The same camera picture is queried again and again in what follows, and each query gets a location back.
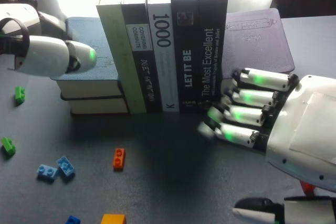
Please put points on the grey table cloth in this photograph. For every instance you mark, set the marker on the grey table cloth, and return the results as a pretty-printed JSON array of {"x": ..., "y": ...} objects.
[{"x": 157, "y": 182}]

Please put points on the light blue toy brick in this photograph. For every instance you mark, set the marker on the light blue toy brick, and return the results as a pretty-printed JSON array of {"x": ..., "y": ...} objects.
[
  {"x": 65, "y": 166},
  {"x": 47, "y": 172}
]

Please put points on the orange toy brick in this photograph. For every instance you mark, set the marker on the orange toy brick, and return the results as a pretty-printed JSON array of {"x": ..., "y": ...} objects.
[{"x": 119, "y": 159}]

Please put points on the black Let It Be book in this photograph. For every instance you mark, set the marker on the black Let It Be book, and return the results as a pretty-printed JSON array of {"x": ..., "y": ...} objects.
[{"x": 187, "y": 64}]

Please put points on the black Most Excellent book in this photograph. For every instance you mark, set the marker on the black Most Excellent book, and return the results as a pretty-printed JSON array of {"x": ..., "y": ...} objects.
[{"x": 210, "y": 51}]

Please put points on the yellow toy brick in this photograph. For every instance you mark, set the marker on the yellow toy brick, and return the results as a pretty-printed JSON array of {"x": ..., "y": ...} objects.
[{"x": 113, "y": 220}]

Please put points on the white 1000 book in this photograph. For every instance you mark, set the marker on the white 1000 book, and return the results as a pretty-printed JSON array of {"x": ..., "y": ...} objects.
[{"x": 164, "y": 64}]

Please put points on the purple embossed notebook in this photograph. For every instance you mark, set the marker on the purple embossed notebook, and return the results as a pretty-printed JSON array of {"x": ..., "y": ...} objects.
[{"x": 257, "y": 48}]

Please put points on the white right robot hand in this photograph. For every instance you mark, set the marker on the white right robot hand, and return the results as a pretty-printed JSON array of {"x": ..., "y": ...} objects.
[{"x": 296, "y": 119}]

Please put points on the dark cover thick book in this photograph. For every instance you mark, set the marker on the dark cover thick book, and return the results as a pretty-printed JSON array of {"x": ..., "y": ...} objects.
[{"x": 97, "y": 106}]

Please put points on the red toy brick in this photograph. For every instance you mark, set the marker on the red toy brick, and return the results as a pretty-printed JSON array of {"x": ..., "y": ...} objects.
[{"x": 307, "y": 188}]

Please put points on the green toy brick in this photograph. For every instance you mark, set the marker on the green toy brick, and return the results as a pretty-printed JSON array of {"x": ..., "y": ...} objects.
[
  {"x": 19, "y": 95},
  {"x": 8, "y": 145}
]

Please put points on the green spine book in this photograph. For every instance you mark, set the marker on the green spine book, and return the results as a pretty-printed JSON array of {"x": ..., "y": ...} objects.
[{"x": 120, "y": 51}]

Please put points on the blue cover thick book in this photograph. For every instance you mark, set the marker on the blue cover thick book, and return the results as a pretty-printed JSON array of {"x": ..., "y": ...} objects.
[{"x": 86, "y": 30}]

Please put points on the dark blue toy brick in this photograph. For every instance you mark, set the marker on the dark blue toy brick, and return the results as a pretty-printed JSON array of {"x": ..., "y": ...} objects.
[{"x": 73, "y": 220}]

